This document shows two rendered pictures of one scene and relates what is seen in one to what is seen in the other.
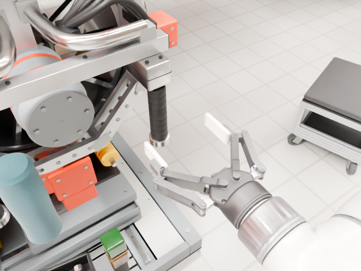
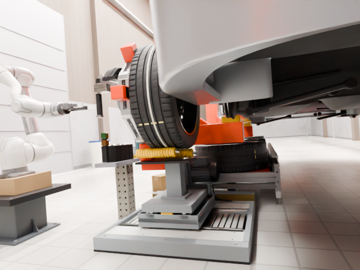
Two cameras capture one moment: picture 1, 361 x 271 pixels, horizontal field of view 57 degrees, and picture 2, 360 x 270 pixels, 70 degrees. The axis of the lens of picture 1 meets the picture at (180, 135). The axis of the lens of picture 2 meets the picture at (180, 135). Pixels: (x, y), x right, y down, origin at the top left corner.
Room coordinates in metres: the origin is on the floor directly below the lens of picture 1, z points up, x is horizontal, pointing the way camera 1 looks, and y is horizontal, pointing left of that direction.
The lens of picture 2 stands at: (2.05, -0.53, 0.60)
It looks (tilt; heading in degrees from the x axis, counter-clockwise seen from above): 0 degrees down; 143
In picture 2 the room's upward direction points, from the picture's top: 4 degrees counter-clockwise
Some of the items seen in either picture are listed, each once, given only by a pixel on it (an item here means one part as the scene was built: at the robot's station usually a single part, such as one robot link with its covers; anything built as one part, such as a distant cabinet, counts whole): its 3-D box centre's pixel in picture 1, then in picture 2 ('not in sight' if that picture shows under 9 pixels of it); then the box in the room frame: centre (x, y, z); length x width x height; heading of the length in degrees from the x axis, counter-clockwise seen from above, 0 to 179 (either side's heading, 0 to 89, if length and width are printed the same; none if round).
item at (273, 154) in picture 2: not in sight; (271, 156); (0.22, 2.27, 0.28); 2.47 x 0.06 x 0.22; 125
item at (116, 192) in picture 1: (64, 174); (175, 180); (0.74, 0.42, 0.32); 0.40 x 0.30 x 0.28; 125
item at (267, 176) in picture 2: not in sight; (239, 168); (-0.12, 2.04, 0.14); 2.47 x 0.85 x 0.27; 125
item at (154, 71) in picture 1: (146, 64); (102, 88); (0.53, 0.06, 0.93); 0.09 x 0.05 x 0.05; 35
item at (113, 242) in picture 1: (113, 242); (104, 135); (0.32, 0.14, 0.64); 0.04 x 0.04 x 0.04; 35
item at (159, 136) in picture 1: (158, 113); (99, 105); (0.50, 0.05, 0.83); 0.04 x 0.04 x 0.16
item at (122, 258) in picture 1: (116, 254); (105, 142); (0.32, 0.14, 0.59); 0.04 x 0.04 x 0.04; 35
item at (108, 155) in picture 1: (93, 135); (156, 152); (0.75, 0.28, 0.51); 0.29 x 0.06 x 0.06; 35
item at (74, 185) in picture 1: (67, 170); (155, 156); (0.63, 0.34, 0.48); 0.16 x 0.12 x 0.17; 35
